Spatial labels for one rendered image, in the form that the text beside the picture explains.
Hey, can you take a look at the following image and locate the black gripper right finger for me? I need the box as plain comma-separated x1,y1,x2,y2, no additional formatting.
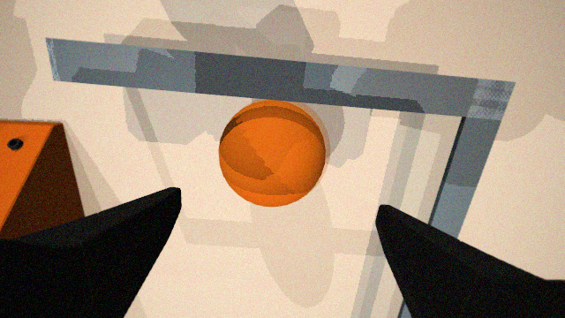
375,204,565,318

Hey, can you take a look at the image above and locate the clear l-shaped wall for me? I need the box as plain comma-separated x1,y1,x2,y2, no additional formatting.
45,37,516,239

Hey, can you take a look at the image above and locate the clear low glass walls forming corner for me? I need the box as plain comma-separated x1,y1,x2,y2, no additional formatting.
359,112,462,318

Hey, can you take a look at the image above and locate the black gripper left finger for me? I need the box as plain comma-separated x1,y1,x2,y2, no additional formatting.
0,187,182,318

